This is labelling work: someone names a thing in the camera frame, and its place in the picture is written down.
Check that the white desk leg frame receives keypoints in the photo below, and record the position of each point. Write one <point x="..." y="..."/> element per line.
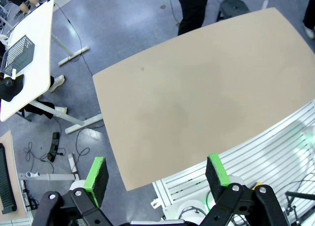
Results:
<point x="49" y="176"/>

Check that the brown side table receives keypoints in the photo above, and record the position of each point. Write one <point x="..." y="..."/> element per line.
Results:
<point x="18" y="174"/>

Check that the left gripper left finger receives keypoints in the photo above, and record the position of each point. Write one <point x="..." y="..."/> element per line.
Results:
<point x="97" y="184"/>

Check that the black ribbed rack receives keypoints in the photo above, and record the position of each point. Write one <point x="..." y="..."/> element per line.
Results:
<point x="6" y="179"/>

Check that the black step stool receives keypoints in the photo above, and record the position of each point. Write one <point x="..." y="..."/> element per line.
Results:
<point x="232" y="7"/>

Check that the black cap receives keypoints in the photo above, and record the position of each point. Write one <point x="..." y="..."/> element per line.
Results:
<point x="12" y="89"/>

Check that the yellow emergency stop box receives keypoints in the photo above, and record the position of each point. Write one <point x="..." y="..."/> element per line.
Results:
<point x="257" y="185"/>

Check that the seated person black trousers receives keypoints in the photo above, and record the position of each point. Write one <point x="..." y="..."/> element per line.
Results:
<point x="39" y="107"/>

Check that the black power strip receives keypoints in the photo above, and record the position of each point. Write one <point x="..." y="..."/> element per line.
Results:
<point x="53" y="147"/>

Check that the grey perforated basket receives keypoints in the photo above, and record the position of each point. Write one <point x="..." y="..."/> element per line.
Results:
<point x="18" y="53"/>

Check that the aluminium slatted robot platform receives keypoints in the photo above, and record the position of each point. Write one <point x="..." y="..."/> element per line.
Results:
<point x="258" y="157"/>

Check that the black stand rod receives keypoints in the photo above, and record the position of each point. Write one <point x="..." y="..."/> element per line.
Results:
<point x="300" y="195"/>

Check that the person in black t-shirt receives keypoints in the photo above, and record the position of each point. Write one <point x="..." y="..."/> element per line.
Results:
<point x="192" y="11"/>

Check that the standing person dark trousers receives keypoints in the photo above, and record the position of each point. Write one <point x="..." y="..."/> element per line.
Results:
<point x="309" y="9"/>

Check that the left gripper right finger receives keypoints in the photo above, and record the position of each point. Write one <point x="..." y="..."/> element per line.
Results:
<point x="216" y="181"/>

